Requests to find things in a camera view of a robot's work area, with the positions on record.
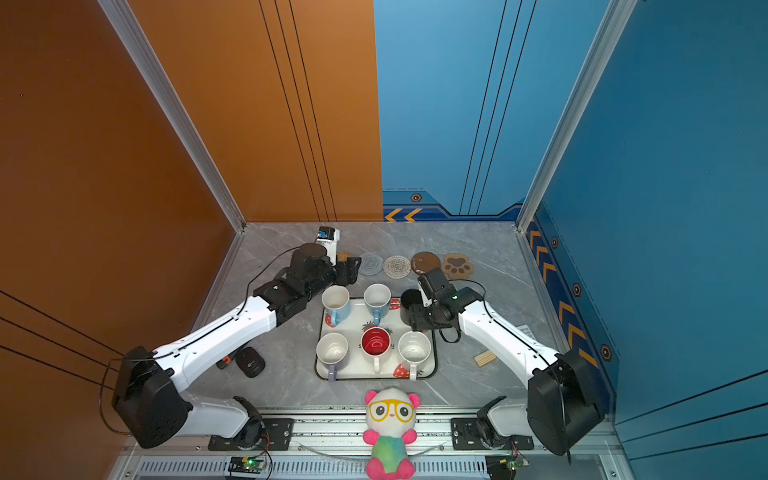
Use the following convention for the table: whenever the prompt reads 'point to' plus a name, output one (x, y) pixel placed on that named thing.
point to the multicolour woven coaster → (397, 266)
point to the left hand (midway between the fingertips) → (351, 255)
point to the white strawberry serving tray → (357, 348)
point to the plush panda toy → (390, 418)
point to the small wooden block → (485, 358)
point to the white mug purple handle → (332, 349)
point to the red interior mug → (376, 342)
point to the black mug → (409, 297)
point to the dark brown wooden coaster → (424, 262)
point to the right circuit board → (503, 467)
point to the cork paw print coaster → (457, 266)
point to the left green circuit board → (246, 465)
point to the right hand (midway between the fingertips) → (418, 320)
